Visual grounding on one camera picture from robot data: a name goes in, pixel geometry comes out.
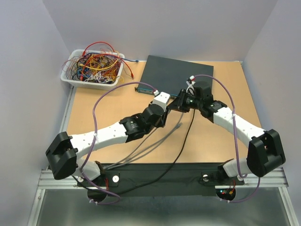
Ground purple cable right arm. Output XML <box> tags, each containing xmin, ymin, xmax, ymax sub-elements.
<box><xmin>188</xmin><ymin>74</ymin><xmax>261</xmax><ymax>203</ymax></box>

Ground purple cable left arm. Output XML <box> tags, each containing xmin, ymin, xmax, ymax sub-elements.
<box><xmin>79</xmin><ymin>81</ymin><xmax>160</xmax><ymax>205</ymax></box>

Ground tangled coloured wires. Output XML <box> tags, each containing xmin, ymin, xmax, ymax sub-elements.
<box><xmin>61</xmin><ymin>41</ymin><xmax>139</xmax><ymax>84</ymax></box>

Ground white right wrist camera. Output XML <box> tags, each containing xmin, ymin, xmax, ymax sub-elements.
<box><xmin>186</xmin><ymin>76</ymin><xmax>195</xmax><ymax>95</ymax></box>

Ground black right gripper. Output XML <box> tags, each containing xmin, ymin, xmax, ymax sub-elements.
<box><xmin>167</xmin><ymin>89</ymin><xmax>202</xmax><ymax>113</ymax></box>

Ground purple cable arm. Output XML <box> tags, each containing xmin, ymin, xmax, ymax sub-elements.
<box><xmin>79</xmin><ymin>81</ymin><xmax>160</xmax><ymax>205</ymax></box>
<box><xmin>188</xmin><ymin>74</ymin><xmax>261</xmax><ymax>203</ymax></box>

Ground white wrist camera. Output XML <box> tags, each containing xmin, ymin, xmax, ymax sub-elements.
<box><xmin>152</xmin><ymin>92</ymin><xmax>170</xmax><ymax>111</ymax></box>
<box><xmin>186</xmin><ymin>76</ymin><xmax>195</xmax><ymax>95</ymax></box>

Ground aluminium frame rail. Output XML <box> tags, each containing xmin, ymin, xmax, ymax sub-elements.
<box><xmin>27</xmin><ymin>87</ymin><xmax>77</xmax><ymax>226</ymax></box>

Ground white plastic basket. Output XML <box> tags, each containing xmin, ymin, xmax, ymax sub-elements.
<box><xmin>60</xmin><ymin>49</ymin><xmax>125</xmax><ymax>90</ymax></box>

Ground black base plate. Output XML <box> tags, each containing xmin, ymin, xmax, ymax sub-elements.
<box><xmin>76</xmin><ymin>162</ymin><xmax>245</xmax><ymax>198</ymax></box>

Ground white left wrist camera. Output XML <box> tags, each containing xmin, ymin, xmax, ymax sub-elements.
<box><xmin>152</xmin><ymin>92</ymin><xmax>170</xmax><ymax>111</ymax></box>

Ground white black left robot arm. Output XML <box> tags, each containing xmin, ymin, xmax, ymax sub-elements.
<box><xmin>46</xmin><ymin>103</ymin><xmax>168</xmax><ymax>186</ymax></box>

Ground grey ethernet cable short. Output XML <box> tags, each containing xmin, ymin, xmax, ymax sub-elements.
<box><xmin>104</xmin><ymin>121</ymin><xmax>182</xmax><ymax>170</ymax></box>

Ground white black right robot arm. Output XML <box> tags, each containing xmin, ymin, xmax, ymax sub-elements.
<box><xmin>168</xmin><ymin>82</ymin><xmax>286</xmax><ymax>184</ymax></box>

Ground teal network switch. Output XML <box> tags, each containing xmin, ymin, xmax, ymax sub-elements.
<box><xmin>140</xmin><ymin>55</ymin><xmax>214</xmax><ymax>97</ymax></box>

